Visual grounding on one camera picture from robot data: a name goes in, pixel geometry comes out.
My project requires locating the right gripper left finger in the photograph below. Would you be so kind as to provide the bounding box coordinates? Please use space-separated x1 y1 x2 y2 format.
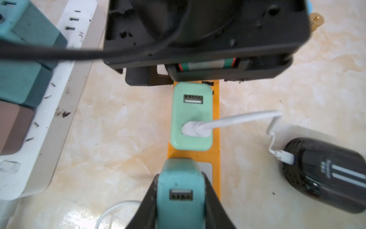
126 175 159 229

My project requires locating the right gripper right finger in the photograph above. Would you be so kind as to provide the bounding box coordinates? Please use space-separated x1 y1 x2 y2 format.
202 172 235 229

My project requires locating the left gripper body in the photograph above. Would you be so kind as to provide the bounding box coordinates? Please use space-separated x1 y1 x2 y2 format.
104 1 310 86

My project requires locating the teal USB charger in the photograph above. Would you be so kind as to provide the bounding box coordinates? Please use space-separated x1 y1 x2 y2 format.
156 158 205 229

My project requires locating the thin white USB cable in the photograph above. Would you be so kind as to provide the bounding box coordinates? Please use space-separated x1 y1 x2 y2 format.
94 199 144 229

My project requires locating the black electric shaver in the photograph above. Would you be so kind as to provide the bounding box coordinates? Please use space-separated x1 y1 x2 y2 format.
282 137 366 214

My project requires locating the orange power strip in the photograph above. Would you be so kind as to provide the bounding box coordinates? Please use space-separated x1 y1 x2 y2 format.
167 80 221 198

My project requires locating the light green USB charger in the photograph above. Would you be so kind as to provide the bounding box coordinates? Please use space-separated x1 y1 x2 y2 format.
170 82 213 151

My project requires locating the blue cylinder block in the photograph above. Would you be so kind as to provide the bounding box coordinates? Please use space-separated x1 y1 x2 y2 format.
305 0 313 13

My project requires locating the gold chess pawn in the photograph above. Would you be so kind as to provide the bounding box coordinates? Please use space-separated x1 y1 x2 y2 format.
309 12 325 32

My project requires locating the white power strip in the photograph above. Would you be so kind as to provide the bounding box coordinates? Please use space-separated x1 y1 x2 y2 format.
1 0 106 229

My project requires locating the brown charger on white strip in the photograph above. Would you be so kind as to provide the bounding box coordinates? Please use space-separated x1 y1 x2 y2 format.
1 101 34 156

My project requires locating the teal charger on white strip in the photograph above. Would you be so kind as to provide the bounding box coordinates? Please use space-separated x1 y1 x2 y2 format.
1 1 67 108

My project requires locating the white shaver USB cable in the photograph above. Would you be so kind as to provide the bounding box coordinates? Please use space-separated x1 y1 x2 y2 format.
181 110 295 166

